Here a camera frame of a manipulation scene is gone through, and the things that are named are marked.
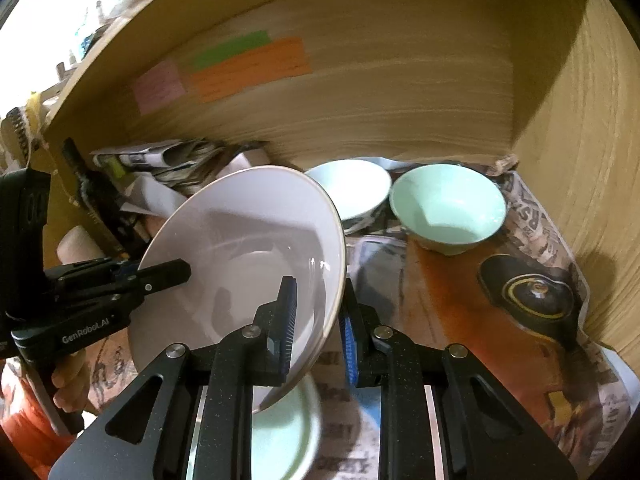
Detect dark braided headband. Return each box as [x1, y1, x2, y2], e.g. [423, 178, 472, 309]
[0, 107, 31, 161]

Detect pink sticky note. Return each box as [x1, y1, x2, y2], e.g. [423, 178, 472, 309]
[132, 58, 187, 115]

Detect dark glass bottle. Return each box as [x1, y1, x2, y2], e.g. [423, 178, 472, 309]
[60, 137, 151, 261]

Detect mint green plate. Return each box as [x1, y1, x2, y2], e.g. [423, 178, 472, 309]
[250, 372, 323, 480]

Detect stack of folded newspapers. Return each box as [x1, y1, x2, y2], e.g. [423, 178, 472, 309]
[90, 139, 271, 196]

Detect person's left hand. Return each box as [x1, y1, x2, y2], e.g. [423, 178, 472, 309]
[52, 347, 90, 413]

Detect printed newspaper table cover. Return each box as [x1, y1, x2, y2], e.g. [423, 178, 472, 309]
[0, 157, 631, 480]

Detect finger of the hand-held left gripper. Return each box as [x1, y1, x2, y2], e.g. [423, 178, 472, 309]
[45, 258, 140, 291]
[49, 259, 192, 311]

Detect yellow tassel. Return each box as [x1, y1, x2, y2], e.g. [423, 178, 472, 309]
[24, 91, 48, 121]

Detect person's orange clothing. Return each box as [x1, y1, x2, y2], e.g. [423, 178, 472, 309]
[0, 360, 76, 466]

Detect green sticky note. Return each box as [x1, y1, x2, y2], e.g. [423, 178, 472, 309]
[186, 31, 272, 72]

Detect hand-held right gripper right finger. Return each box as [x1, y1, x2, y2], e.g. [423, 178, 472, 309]
[339, 280, 578, 480]

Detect mauve ceramic bowl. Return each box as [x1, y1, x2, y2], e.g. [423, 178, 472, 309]
[127, 165, 348, 413]

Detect orange sticky note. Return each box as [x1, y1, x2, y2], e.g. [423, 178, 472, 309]
[187, 36, 312, 105]

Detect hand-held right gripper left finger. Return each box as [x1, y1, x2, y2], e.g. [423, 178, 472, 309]
[47, 275, 298, 480]

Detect white ceramic bowl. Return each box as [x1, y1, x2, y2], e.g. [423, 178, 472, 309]
[304, 159, 392, 233]

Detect white paper sheet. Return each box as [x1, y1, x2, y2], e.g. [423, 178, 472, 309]
[120, 152, 251, 216]

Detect mint green ceramic bowl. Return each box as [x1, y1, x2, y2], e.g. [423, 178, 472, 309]
[389, 162, 507, 256]

